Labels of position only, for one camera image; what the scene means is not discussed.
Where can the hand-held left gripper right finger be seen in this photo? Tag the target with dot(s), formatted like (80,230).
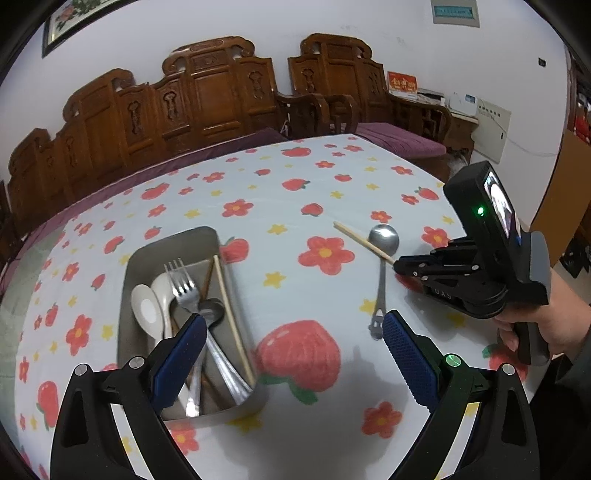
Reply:
(406,360)

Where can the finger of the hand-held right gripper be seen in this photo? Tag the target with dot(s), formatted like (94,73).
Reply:
(434,281)
(438,261)

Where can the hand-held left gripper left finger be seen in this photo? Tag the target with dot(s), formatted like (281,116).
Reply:
(184,350)

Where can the small metal spoon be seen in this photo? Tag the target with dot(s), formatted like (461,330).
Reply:
(212,310)

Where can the wooden chopstick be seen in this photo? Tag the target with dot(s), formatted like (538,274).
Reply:
(233,318)
(360,240)

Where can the cream plastic rice spoon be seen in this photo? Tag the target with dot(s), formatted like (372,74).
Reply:
(145,307)

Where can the white ceramic spoon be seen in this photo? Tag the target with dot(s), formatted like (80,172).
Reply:
(162,288)

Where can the metal fork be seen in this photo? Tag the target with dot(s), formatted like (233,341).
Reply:
(180,281)

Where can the steel utensil container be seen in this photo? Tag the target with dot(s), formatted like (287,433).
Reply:
(152,251)

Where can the person's right forearm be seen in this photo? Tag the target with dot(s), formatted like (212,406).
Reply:
(568,392)

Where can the person's right hand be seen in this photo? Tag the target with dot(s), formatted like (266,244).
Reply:
(568,323)

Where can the brown wooden cabinet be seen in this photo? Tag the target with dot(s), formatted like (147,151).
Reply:
(568,184)

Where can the purple armchair cushion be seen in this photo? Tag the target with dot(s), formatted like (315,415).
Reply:
(401,141)

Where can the white box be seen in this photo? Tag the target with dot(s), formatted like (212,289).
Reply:
(464,104)

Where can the red bag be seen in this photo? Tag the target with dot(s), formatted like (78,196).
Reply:
(582,124)

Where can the red desk calendar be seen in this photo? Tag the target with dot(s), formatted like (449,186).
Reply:
(401,85)

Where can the carved wooden armchair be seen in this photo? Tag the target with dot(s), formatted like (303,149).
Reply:
(332,64)

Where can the carved wooden bench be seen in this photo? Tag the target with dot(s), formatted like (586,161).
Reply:
(138,124)

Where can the framed flower picture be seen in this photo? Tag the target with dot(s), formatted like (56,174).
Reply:
(69,23)

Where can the green wall panel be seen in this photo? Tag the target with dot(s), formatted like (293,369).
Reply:
(455,11)

